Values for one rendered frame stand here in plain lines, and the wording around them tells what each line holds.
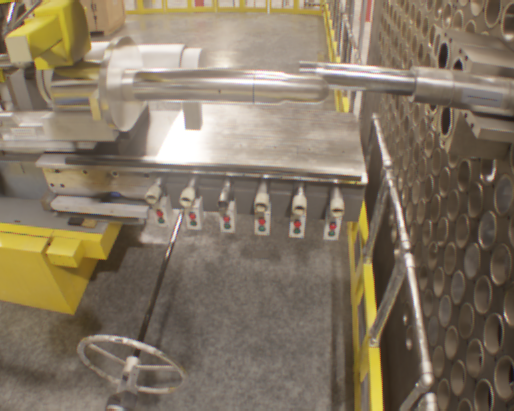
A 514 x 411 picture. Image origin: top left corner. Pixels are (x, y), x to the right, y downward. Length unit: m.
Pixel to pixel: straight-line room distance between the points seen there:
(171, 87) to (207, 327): 1.45
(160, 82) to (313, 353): 1.64
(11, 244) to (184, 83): 1.41
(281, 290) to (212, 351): 0.60
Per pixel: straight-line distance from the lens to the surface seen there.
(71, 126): 2.10
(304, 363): 2.37
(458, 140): 2.41
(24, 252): 2.42
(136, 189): 2.24
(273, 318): 2.52
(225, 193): 1.91
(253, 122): 2.35
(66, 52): 1.74
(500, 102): 2.08
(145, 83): 1.64
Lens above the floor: 2.10
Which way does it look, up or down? 41 degrees down
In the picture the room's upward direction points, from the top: straight up
